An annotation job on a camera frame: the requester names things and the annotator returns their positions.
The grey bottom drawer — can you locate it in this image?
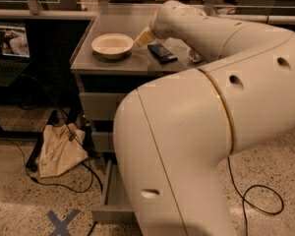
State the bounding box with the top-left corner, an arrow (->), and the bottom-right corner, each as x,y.
91,160 -> 135,223

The grey metal drawer cabinet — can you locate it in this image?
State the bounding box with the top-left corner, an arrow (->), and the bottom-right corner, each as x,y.
69,3 -> 220,169

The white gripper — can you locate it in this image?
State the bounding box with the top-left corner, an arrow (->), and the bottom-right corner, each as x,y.
134,0 -> 207,47

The black desk leg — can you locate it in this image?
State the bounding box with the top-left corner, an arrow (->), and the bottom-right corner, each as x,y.
26,110 -> 58,172

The silver drink can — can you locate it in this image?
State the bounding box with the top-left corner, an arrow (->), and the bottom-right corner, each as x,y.
189,48 -> 205,64

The blue tape cross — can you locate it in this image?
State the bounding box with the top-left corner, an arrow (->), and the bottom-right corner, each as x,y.
46,209 -> 81,236

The black floor cable left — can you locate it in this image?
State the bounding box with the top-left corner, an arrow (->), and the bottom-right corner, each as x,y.
0,106 -> 104,195

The open laptop computer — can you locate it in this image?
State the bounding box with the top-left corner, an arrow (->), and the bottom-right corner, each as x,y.
0,20 -> 31,87

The grey middle drawer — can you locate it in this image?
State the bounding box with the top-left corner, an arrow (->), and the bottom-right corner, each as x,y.
91,132 -> 114,152

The black floor cable right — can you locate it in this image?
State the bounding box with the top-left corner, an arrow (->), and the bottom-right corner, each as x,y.
226,155 -> 285,236

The dark blue snack bar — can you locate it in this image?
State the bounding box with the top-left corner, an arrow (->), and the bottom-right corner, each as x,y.
147,43 -> 178,64

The grey drawer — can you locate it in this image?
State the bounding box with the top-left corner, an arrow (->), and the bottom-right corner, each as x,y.
91,132 -> 114,152
91,160 -> 135,223
80,92 -> 126,121

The grey top drawer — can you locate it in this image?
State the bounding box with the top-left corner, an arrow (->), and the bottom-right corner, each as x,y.
80,92 -> 126,121

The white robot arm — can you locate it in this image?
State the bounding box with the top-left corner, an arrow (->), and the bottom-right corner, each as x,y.
113,1 -> 295,236

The black floor cable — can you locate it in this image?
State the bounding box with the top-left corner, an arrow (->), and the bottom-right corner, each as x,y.
226,155 -> 285,236
0,106 -> 104,195

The beige cloth bag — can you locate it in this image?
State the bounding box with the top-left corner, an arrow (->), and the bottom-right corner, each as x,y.
38,123 -> 88,178

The white paper bowl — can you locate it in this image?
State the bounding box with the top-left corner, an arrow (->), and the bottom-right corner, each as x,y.
91,33 -> 134,60

